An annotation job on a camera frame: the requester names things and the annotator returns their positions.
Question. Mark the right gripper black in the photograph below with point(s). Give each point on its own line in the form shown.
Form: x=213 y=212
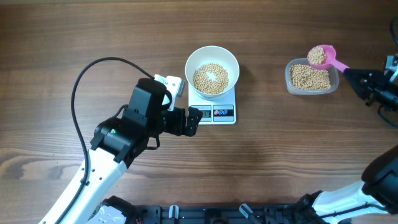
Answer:
x=373 y=85

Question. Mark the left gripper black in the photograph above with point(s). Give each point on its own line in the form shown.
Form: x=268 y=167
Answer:
x=178 y=127

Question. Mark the pink measuring scoop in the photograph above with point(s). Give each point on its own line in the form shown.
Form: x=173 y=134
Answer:
x=330 y=61

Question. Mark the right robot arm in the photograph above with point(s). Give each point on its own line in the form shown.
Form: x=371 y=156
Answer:
x=376 y=192

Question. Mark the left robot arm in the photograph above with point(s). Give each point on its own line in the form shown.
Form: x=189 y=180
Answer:
x=115 y=144

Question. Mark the white digital kitchen scale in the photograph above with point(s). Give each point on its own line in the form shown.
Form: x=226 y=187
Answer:
x=216 y=111

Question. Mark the soybeans in white bowl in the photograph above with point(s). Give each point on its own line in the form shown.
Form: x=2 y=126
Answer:
x=211 y=78

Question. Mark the white bowl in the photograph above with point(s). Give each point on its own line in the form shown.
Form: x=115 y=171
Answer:
x=213 y=54

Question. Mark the soybeans in pink scoop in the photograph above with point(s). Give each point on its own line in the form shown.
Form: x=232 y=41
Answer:
x=317 y=56

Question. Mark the pile of soybeans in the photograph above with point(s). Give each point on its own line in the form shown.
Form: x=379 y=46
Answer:
x=305 y=77

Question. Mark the clear plastic container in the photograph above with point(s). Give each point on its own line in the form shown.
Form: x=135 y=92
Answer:
x=333 y=76

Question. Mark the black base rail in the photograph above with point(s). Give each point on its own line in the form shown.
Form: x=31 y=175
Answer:
x=117 y=210

